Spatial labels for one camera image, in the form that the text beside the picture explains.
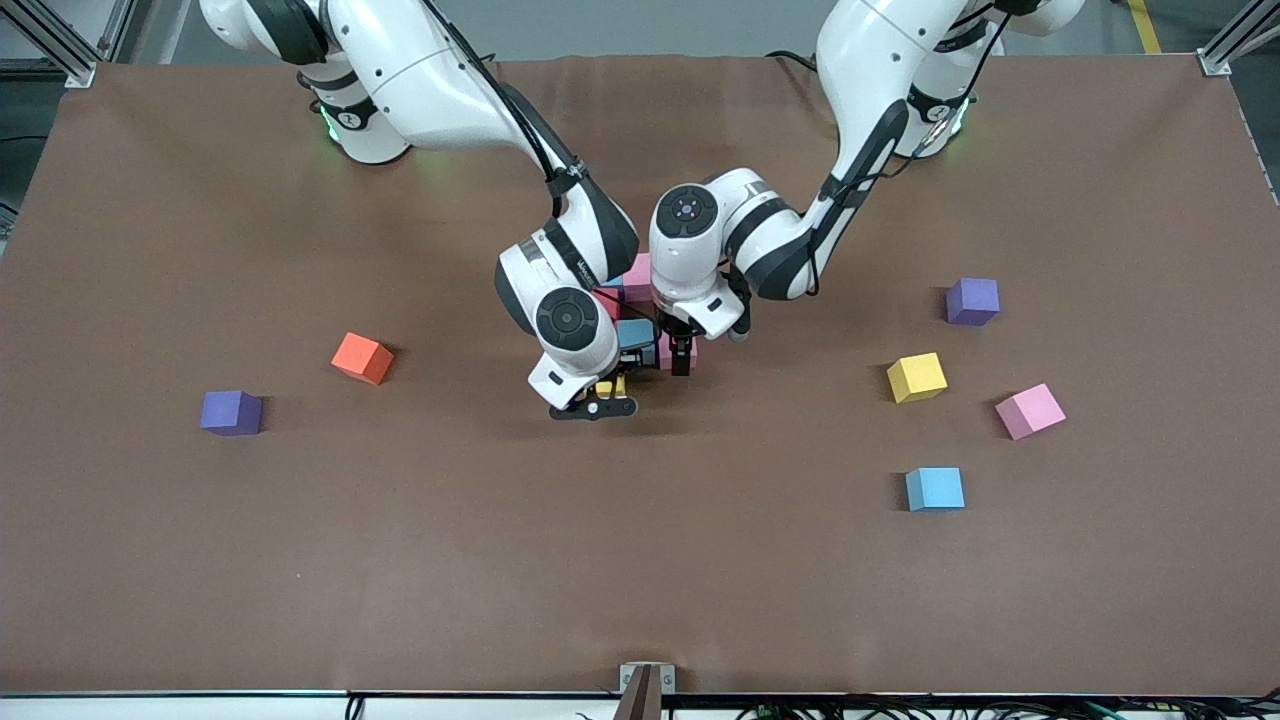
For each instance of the yellow foam cube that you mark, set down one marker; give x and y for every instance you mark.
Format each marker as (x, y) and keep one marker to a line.
(916, 377)
(610, 387)

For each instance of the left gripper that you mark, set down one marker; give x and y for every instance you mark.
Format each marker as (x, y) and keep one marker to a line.
(681, 353)

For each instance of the brown table mat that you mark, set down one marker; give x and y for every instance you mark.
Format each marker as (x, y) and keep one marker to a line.
(640, 600)

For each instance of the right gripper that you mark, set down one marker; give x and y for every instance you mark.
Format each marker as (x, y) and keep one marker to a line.
(634, 357)

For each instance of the orange foam cube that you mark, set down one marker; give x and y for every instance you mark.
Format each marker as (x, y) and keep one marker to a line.
(362, 357)

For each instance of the red foam cube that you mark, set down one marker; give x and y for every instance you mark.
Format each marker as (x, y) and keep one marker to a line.
(608, 305)

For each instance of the aluminium frame profile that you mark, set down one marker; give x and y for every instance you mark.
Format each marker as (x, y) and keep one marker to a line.
(1215, 62)
(78, 70)

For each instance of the white table edge rail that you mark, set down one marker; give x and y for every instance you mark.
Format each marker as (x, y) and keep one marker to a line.
(200, 708)

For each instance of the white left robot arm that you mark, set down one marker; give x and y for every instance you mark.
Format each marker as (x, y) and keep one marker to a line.
(870, 60)

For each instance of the purple foam cube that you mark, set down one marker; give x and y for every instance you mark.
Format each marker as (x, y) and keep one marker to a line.
(972, 300)
(230, 412)

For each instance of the blue foam cube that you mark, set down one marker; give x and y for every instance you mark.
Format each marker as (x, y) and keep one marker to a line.
(935, 488)
(632, 330)

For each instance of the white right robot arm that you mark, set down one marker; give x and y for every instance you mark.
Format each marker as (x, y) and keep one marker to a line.
(420, 80)

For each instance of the pink foam cube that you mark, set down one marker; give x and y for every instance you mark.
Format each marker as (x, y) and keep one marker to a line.
(637, 275)
(664, 355)
(1030, 411)

